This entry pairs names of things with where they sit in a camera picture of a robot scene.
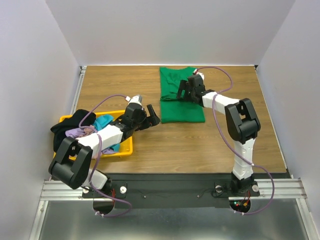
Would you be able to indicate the teal t shirt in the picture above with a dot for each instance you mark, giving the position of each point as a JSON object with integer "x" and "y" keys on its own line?
{"x": 100, "y": 123}

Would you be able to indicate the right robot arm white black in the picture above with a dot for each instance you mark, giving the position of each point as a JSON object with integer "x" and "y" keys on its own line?
{"x": 242, "y": 124}

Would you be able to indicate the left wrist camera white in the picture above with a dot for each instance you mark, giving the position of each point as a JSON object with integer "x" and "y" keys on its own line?
{"x": 137, "y": 99}

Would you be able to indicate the yellow plastic tray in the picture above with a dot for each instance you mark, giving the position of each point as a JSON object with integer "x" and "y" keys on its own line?
{"x": 126, "y": 147}

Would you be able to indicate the green t shirt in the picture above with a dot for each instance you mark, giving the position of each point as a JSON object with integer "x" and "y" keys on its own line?
{"x": 173, "y": 110}

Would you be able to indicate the black t shirt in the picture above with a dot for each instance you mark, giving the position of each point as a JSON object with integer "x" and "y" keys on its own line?
{"x": 70, "y": 123}

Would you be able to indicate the left side aluminium rail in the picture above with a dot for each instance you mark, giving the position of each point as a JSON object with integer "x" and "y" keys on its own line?
{"x": 80, "y": 81}

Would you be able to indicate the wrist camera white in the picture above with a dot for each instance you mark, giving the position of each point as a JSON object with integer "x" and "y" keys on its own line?
{"x": 137, "y": 99}
{"x": 196, "y": 72}

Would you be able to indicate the lilac t shirt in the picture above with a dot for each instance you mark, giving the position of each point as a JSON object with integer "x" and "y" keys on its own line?
{"x": 75, "y": 133}

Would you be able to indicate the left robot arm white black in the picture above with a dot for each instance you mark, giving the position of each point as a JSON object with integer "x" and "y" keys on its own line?
{"x": 71, "y": 163}

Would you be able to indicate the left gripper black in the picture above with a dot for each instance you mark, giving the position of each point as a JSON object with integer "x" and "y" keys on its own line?
{"x": 153, "y": 119}

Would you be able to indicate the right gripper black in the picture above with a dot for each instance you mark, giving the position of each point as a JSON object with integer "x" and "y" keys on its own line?
{"x": 185, "y": 89}

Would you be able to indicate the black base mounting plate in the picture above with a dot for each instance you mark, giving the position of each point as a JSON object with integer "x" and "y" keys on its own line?
{"x": 176, "y": 190}

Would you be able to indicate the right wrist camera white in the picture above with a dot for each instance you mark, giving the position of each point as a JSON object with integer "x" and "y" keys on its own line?
{"x": 196, "y": 72}

